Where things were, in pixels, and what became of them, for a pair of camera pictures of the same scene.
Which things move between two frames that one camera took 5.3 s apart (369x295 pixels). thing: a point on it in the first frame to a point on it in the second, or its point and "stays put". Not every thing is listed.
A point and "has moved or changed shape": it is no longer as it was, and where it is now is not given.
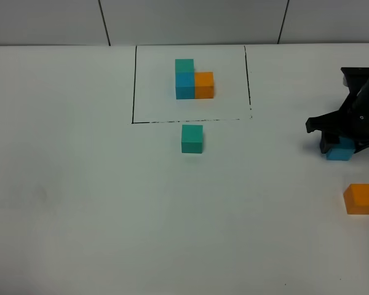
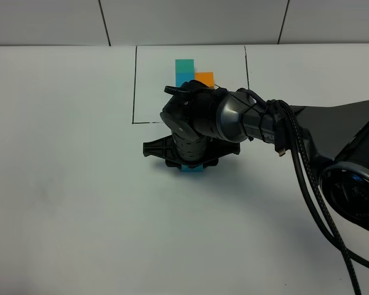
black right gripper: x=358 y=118 to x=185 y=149
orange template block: x=203 y=85 stays put
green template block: x=186 y=65 stays put
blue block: x=344 y=150 has moved or changed shape
